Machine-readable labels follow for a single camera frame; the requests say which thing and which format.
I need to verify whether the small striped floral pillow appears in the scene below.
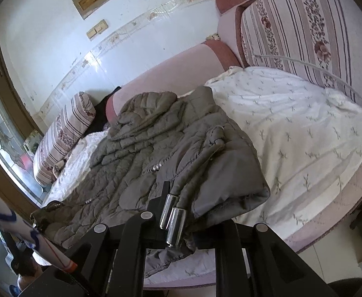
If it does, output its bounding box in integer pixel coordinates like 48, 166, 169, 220
32, 92, 97, 187

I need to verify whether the black cloth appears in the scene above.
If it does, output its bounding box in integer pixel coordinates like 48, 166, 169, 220
82, 86, 123, 137

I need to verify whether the white cable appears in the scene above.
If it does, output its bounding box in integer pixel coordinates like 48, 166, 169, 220
253, 53, 362, 100

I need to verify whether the pink quilted mattress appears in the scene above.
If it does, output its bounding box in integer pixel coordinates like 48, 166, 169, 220
144, 148, 362, 290

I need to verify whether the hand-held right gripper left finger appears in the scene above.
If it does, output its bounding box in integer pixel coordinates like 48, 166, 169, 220
22, 181, 172, 297

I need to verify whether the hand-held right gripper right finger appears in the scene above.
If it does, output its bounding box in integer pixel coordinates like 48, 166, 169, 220
197, 220, 340, 297

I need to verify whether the wooden stained glass door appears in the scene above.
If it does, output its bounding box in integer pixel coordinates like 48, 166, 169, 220
0, 24, 46, 212

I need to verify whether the beige wall switch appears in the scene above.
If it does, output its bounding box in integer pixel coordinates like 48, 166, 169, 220
86, 19, 110, 40

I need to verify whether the black cable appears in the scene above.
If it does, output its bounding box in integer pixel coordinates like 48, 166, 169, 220
69, 269, 92, 297

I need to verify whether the white tube with blue marks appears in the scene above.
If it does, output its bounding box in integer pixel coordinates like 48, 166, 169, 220
0, 182, 78, 273

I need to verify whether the large striped floral pillow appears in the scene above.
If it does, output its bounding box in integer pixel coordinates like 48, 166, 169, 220
239, 0, 362, 125

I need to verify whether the olive grey puffer jacket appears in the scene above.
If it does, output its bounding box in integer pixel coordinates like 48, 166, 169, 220
29, 85, 271, 278

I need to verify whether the white embroidered bed sheet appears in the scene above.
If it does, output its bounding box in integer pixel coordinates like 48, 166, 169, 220
32, 66, 362, 285

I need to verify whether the pink padded headboard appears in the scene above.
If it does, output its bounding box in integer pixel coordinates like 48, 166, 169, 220
105, 0, 297, 125

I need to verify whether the framed wall panel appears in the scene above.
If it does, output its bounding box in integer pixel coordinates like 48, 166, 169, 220
72, 0, 119, 20

